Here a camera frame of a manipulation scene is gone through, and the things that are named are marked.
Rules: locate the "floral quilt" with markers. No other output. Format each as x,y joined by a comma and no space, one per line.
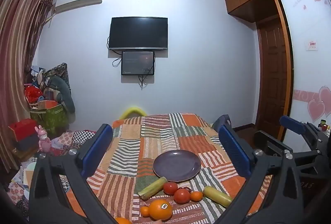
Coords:
62,141

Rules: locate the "red box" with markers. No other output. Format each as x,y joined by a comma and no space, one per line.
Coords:
23,129

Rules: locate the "small red container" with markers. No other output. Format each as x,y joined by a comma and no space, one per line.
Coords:
323,125

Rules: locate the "purple plate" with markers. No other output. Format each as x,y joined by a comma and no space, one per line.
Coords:
178,165

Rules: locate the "green fabric storage box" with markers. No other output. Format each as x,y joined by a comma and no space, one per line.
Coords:
50,119

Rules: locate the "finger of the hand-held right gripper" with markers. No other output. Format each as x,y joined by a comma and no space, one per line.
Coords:
271,142
292,122

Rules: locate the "plain large orange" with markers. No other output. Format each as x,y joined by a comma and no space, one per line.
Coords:
123,221

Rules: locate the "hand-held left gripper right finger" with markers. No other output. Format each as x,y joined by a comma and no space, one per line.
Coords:
234,151

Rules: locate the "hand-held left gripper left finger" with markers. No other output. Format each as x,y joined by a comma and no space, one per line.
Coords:
97,151

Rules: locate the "red plastic bag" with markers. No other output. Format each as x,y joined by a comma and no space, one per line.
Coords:
33,94

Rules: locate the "striped patchwork blanket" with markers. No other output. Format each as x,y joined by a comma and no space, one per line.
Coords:
144,141

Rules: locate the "yellow plastic stool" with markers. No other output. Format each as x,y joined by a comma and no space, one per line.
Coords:
133,111

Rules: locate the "small black wall monitor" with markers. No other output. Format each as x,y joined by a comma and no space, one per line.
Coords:
137,63

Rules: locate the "large orange with sticker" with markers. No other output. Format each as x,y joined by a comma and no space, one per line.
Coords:
159,209

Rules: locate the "black white checkered cloth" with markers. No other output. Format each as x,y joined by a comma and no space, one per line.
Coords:
84,137

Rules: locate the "pink plush toy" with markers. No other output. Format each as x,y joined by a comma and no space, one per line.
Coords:
43,140

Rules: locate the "wall-mounted black television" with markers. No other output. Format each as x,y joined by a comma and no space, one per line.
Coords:
138,32

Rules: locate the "white heart-print wardrobe door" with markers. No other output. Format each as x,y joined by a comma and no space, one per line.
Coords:
305,79

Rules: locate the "orange box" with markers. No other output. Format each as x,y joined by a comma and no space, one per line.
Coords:
47,104

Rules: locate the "brown wooden door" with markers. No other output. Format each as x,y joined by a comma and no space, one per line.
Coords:
272,79

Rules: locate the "small mandarin orange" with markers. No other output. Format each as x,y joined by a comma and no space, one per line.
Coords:
196,196
145,211

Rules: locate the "blue chair back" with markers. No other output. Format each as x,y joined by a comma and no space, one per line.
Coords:
224,120

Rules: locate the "camouflage cloth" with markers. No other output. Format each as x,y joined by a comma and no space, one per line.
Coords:
59,70

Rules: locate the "red tomato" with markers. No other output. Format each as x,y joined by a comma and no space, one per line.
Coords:
170,187
181,196

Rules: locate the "paper note with red print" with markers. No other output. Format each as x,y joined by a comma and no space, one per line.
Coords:
311,45

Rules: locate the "striped red curtain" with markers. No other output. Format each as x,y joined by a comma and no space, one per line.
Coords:
18,45

